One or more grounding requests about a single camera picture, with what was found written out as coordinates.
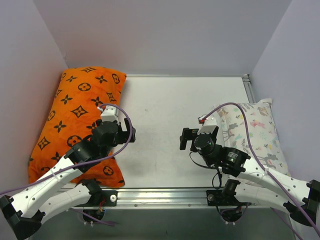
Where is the orange black patterned pillowcase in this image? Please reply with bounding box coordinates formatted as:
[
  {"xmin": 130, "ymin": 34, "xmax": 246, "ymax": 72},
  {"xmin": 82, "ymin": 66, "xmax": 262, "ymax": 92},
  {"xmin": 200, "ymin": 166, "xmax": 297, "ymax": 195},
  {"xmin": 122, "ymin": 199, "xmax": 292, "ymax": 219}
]
[{"xmin": 28, "ymin": 66, "xmax": 127, "ymax": 183}]

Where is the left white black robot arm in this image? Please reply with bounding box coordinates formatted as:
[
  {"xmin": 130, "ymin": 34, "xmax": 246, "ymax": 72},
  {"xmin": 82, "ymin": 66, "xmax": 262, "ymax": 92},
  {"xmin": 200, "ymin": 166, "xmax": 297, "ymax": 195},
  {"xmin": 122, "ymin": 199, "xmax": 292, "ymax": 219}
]
[{"xmin": 0, "ymin": 117, "xmax": 136, "ymax": 240}]

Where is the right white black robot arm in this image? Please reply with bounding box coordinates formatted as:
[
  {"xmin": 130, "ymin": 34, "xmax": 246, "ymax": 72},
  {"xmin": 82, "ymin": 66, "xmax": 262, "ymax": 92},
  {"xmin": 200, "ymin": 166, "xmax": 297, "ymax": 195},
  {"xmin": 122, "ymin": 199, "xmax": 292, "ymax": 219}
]
[{"xmin": 179, "ymin": 127, "xmax": 320, "ymax": 227}]

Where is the white animal print pillow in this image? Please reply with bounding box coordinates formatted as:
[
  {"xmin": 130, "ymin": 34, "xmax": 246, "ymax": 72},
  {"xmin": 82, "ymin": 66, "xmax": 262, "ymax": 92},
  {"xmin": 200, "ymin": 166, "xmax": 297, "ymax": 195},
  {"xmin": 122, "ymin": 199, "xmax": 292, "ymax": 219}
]
[{"xmin": 213, "ymin": 98, "xmax": 290, "ymax": 176}]

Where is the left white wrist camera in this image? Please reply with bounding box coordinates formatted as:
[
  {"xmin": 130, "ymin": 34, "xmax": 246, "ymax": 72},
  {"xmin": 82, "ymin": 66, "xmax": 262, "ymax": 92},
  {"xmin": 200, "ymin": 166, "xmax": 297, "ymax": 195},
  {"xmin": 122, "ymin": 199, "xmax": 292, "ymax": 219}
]
[{"xmin": 97, "ymin": 105, "xmax": 119, "ymax": 124}]

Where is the black looped cable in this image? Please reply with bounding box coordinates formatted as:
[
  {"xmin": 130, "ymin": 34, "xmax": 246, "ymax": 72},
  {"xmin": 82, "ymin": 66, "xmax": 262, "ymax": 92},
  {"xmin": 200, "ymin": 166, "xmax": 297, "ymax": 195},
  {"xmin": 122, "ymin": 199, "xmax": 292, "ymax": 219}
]
[{"xmin": 189, "ymin": 150, "xmax": 224, "ymax": 190}]

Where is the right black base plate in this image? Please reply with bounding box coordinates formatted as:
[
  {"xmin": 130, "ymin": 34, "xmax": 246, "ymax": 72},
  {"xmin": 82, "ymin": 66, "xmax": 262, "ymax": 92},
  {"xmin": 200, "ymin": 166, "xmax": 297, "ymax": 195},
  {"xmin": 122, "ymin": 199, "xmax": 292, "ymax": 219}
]
[{"xmin": 206, "ymin": 189, "xmax": 240, "ymax": 207}]

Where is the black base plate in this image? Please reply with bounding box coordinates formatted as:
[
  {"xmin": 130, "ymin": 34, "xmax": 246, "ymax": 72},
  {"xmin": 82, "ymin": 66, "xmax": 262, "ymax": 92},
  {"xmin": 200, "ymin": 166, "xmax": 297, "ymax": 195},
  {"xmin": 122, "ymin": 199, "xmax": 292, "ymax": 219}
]
[
  {"xmin": 78, "ymin": 190, "xmax": 118, "ymax": 208},
  {"xmin": 206, "ymin": 189, "xmax": 240, "ymax": 207}
]

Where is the front aluminium rail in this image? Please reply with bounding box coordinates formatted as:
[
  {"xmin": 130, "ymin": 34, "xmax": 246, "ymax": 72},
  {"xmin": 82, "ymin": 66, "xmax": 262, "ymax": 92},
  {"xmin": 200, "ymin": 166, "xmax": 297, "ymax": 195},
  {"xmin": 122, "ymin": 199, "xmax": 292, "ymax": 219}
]
[{"xmin": 59, "ymin": 187, "xmax": 258, "ymax": 210}]

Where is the aluminium rail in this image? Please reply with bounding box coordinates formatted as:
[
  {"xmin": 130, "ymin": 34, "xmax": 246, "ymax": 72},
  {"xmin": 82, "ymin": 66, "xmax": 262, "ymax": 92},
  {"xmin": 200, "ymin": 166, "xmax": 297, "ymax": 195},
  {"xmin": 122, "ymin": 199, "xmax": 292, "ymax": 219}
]
[
  {"xmin": 59, "ymin": 187, "xmax": 258, "ymax": 210},
  {"xmin": 241, "ymin": 74, "xmax": 257, "ymax": 104}
]

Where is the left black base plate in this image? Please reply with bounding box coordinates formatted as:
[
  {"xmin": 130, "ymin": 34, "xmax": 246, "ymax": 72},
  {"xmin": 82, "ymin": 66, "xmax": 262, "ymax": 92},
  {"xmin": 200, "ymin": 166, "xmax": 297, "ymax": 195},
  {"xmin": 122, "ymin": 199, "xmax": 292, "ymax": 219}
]
[{"xmin": 78, "ymin": 190, "xmax": 118, "ymax": 208}]

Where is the right side aluminium rail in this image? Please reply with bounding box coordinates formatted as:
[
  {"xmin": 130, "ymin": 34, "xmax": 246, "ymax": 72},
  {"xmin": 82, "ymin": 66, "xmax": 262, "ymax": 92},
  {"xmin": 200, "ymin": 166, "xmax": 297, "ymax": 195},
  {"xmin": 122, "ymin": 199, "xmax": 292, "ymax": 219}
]
[{"xmin": 241, "ymin": 74, "xmax": 257, "ymax": 104}]

